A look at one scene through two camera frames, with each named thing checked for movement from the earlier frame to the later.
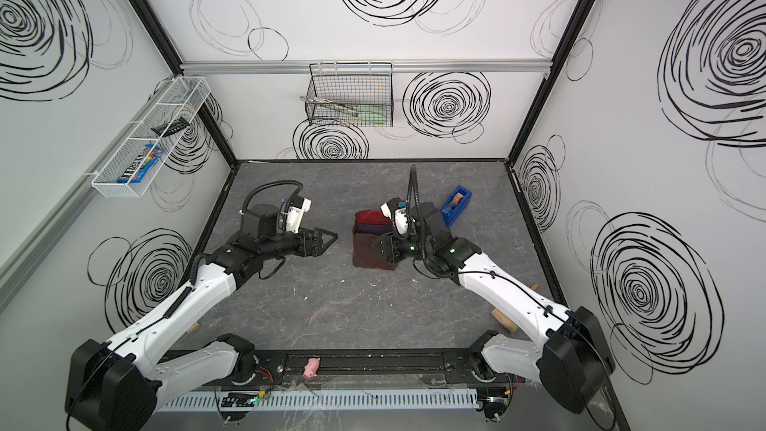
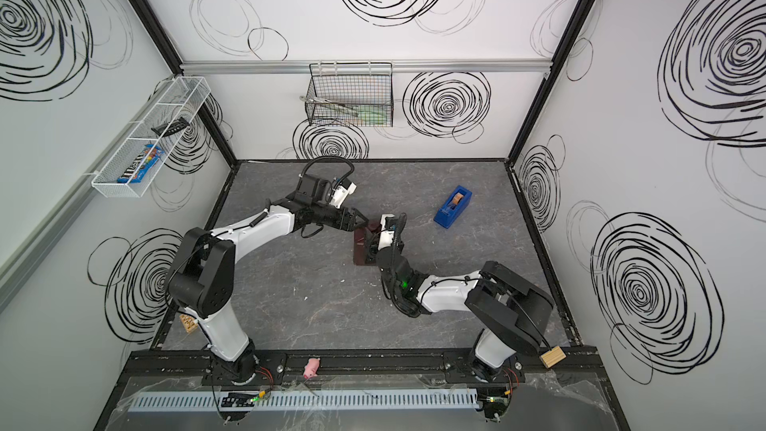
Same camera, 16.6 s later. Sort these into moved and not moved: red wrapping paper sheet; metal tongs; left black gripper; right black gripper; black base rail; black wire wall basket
Moved: right black gripper; left black gripper
Not moved: red wrapping paper sheet; black wire wall basket; metal tongs; black base rail
